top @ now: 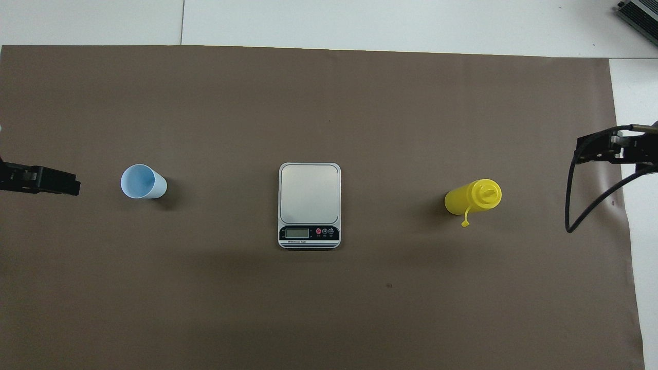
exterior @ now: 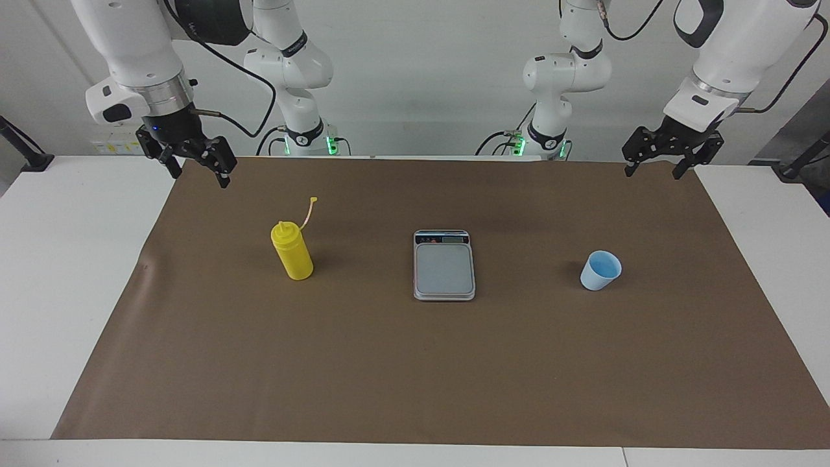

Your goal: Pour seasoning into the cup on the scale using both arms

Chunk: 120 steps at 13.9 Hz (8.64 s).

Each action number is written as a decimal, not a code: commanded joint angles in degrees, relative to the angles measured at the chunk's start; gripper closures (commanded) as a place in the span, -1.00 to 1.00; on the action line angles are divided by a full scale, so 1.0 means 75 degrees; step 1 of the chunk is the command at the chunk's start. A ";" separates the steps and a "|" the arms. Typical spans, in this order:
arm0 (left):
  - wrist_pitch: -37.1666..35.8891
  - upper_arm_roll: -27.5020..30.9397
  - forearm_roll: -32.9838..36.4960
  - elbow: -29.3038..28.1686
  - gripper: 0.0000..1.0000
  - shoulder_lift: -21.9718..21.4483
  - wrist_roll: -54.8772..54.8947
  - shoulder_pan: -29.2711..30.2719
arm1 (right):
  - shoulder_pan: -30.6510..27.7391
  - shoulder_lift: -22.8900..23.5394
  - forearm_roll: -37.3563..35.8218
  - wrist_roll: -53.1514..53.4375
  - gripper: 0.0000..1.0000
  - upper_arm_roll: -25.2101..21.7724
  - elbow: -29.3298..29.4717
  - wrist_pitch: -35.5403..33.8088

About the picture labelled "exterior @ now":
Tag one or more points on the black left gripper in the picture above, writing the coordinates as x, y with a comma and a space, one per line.
681, 137

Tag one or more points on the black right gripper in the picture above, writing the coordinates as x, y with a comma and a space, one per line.
170, 126

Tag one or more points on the yellow squeeze bottle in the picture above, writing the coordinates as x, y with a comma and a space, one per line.
293, 256

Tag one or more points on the light blue plastic cup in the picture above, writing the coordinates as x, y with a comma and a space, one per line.
600, 272

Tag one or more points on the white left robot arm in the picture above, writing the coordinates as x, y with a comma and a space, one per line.
739, 45

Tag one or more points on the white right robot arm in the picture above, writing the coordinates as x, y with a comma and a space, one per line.
130, 39

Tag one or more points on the silver digital kitchen scale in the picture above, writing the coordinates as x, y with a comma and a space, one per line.
444, 269

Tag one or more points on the black clamp stand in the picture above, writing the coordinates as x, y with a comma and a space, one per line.
29, 155
804, 159

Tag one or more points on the brown table mat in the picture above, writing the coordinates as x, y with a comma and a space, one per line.
415, 376

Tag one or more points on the white wall outlet strip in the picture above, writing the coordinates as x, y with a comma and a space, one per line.
120, 146

